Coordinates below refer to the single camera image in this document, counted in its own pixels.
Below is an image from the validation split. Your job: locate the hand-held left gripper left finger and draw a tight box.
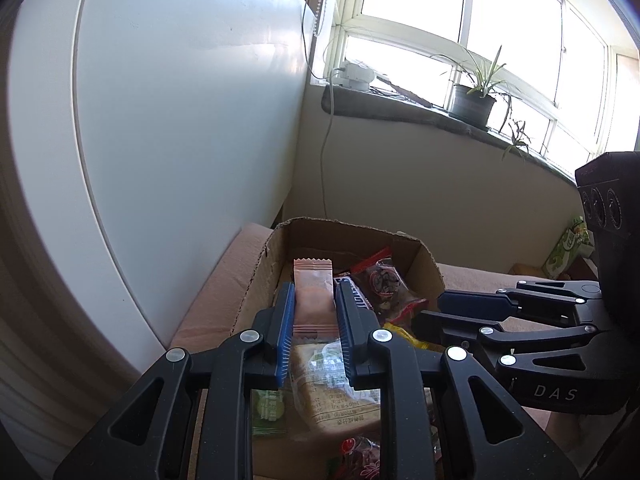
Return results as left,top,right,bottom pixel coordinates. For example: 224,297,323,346
52,281,297,480

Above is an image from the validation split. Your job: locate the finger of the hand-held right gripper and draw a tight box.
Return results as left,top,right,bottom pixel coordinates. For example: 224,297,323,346
417,310,599,377
437,280,601,329

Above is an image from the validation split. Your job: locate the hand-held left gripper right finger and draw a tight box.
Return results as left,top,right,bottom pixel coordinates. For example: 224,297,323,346
334,280,583,480

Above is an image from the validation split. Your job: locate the yellow snack packet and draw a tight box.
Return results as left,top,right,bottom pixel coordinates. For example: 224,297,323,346
384,322,446,354

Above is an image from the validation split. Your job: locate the brown chocolate bar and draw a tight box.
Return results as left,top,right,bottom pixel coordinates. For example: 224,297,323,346
334,274,377,313

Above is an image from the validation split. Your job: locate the pink snack packet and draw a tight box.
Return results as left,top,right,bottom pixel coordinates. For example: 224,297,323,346
292,257,335,336

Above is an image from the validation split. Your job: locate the red clear cake packet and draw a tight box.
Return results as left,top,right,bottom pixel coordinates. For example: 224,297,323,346
327,435,388,480
349,247,430,329

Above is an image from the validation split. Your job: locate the small green snack packet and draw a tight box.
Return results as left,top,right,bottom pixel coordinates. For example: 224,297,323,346
251,389,289,437

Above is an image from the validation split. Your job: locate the clear bread packet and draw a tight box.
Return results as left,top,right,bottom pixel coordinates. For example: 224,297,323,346
289,341,383,443

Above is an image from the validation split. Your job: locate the cardboard box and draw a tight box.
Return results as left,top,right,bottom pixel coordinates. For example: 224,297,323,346
227,217,447,480

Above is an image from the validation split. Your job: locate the green floral bag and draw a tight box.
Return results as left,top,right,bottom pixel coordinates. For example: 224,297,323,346
542,216,594,281

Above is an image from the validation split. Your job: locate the pink blanket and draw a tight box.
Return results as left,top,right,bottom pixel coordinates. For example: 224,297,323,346
167,222,601,480

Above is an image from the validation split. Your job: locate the small trailing plant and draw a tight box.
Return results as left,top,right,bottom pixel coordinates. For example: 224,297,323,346
500,120,536,162

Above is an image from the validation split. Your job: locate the potted spider plant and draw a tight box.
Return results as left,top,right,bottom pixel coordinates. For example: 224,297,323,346
432,45,514,129

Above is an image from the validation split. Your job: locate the grey stone window sill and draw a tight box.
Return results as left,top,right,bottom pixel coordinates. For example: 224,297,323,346
322,84,581,181

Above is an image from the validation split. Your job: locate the white cabinet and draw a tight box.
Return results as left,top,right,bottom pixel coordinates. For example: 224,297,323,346
10,0,319,361

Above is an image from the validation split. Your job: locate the white power adapter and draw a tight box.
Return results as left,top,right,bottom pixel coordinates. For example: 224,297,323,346
330,60,376,92

